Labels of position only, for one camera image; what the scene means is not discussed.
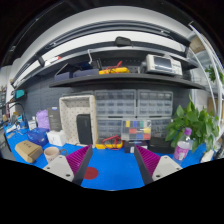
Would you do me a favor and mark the brown cardboard box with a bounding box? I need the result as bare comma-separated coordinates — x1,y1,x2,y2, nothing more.
15,140,43,163

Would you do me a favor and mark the black rectangular device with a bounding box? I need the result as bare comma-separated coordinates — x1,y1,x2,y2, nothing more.
76,114,92,145

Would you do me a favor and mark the purple plastic bag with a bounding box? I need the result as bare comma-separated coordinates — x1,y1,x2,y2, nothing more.
36,110,50,129

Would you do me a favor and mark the beige ceramic mug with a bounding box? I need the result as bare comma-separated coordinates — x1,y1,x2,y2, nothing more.
44,147,68,163

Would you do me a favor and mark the dark grey carton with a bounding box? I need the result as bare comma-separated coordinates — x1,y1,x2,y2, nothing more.
47,107,62,131

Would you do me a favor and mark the green potted plant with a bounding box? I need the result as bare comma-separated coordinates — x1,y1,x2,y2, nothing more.
165,99,219,151

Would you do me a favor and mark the yellow clamp meter on shelf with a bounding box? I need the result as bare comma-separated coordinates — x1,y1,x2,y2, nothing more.
99,61,129,75

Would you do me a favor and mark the clear organizer with coloured parts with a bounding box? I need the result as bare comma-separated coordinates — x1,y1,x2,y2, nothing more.
121,120,152,141

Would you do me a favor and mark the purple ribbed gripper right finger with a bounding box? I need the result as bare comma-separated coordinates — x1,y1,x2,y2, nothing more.
134,145,182,185

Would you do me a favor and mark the beige perforated tray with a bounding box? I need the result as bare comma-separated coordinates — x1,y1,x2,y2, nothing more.
59,95,98,145

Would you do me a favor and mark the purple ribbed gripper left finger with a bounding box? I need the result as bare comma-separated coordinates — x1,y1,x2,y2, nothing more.
44,145,93,185

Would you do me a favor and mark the dark grey shelf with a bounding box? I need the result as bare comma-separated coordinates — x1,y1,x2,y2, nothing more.
49,73,205,90

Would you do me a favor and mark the red round coaster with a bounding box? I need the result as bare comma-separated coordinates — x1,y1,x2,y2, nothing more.
84,167,98,180

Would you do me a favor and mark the clear bottle with pink label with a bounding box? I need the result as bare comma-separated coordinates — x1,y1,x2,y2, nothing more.
174,127,192,161

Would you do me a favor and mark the dark blue bin on shelf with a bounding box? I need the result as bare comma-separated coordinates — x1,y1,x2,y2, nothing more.
73,69,99,78

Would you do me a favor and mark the grey small parts drawer cabinet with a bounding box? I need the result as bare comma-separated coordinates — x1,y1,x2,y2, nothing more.
94,89,173,139

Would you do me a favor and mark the white oscilloscope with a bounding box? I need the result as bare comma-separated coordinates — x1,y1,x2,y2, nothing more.
146,54,183,76

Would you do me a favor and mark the white cardboard box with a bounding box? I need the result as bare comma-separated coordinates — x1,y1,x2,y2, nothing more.
47,130,66,146

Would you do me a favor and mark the blue plastic box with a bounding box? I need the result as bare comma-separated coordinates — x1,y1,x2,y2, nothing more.
27,127,48,146

